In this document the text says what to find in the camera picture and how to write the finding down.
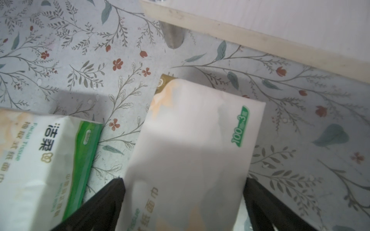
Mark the white two-tier shelf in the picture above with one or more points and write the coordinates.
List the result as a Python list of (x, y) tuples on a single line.
[(330, 35)]

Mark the white tissue pack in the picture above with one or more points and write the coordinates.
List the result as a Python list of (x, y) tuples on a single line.
[(46, 161), (191, 159)]

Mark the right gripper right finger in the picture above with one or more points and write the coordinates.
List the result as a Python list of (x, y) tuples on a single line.
[(266, 212)]

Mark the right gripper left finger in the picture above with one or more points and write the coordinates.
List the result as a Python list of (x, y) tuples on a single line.
[(100, 213)]

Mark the floral table mat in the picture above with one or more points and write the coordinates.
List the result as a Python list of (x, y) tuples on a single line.
[(100, 60)]

